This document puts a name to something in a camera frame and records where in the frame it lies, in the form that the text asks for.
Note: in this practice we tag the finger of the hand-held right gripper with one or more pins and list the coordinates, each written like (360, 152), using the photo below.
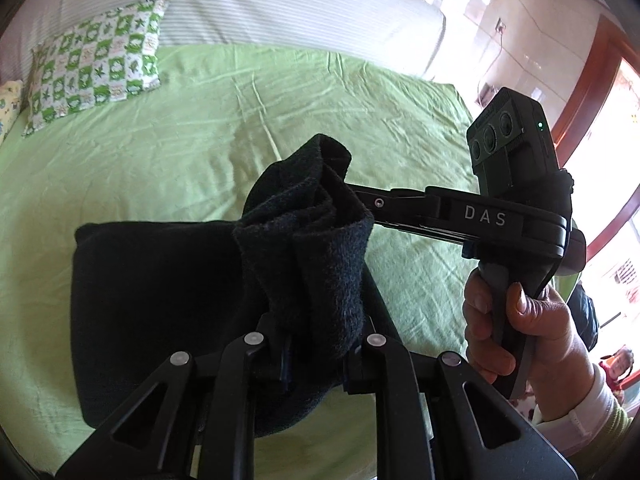
(400, 207)

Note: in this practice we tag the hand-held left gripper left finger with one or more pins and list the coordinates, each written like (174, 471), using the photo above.
(265, 360)

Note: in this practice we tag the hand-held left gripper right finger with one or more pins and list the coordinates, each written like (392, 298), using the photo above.
(365, 365)

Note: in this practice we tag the black pants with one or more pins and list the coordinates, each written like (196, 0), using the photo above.
(150, 310)

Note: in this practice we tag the person's right forearm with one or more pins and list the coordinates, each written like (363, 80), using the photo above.
(585, 410)

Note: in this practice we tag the person's right hand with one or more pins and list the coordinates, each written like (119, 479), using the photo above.
(555, 350)

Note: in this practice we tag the small pinkish bundle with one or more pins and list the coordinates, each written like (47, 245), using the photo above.
(485, 93)

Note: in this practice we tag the green bed sheet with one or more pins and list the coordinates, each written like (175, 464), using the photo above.
(250, 110)

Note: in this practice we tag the white striped padded headboard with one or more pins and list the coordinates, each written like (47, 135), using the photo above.
(275, 5)

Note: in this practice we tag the green checkered pillow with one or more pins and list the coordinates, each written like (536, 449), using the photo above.
(95, 65)

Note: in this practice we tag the yellow patterned pillow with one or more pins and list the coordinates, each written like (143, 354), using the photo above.
(7, 105)

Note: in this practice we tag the wooden door frame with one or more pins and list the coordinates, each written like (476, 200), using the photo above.
(595, 75)

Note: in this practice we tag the wall socket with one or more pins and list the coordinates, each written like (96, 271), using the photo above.
(498, 25)

